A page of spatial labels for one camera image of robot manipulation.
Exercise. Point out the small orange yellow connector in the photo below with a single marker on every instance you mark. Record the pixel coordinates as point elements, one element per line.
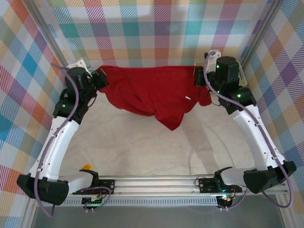
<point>86,167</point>

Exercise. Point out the right controller circuit board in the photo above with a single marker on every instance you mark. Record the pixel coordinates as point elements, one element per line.
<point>225,199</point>

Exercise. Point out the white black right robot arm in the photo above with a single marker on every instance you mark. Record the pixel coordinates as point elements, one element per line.
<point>248,133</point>

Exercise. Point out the aluminium frame post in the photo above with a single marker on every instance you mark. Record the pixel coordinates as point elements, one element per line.
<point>49,35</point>
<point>260,35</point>

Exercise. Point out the grey metal panel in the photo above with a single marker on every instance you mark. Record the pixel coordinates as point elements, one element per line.
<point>154,218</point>

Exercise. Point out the controller circuit board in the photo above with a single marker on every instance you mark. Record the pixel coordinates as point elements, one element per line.
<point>92,202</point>
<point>225,199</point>

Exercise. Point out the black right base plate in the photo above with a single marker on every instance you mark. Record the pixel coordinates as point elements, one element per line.
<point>206,185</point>

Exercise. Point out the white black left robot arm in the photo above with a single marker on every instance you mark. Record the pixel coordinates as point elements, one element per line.
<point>60,142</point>

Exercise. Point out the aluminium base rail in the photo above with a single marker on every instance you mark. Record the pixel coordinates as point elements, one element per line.
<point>154,184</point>

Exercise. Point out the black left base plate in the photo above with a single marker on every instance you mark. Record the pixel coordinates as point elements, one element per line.
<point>107,184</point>

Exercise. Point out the red t-shirt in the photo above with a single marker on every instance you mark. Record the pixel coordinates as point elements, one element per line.
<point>152,90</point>

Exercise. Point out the pale green plastic basket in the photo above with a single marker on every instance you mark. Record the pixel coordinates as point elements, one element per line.
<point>243,78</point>

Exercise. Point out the left controller circuit board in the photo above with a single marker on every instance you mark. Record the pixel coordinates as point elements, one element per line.
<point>92,202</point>

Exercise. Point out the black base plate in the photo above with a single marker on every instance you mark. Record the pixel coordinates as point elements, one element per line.
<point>107,184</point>
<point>206,185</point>

